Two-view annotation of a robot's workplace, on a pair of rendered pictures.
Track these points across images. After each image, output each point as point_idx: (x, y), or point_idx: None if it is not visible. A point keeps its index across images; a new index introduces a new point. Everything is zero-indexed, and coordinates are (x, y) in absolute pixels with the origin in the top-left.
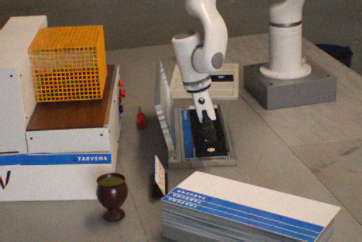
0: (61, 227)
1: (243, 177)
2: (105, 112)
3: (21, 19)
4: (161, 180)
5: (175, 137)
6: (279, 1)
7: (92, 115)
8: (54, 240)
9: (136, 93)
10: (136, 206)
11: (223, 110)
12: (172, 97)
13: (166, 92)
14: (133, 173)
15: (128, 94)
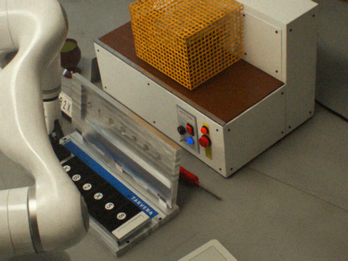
0: None
1: (4, 157)
2: (117, 52)
3: (294, 5)
4: (60, 102)
5: (103, 153)
6: (47, 253)
7: (123, 43)
8: (88, 40)
9: (277, 235)
10: (64, 87)
11: (105, 240)
12: (168, 197)
13: (166, 180)
14: None
15: (282, 225)
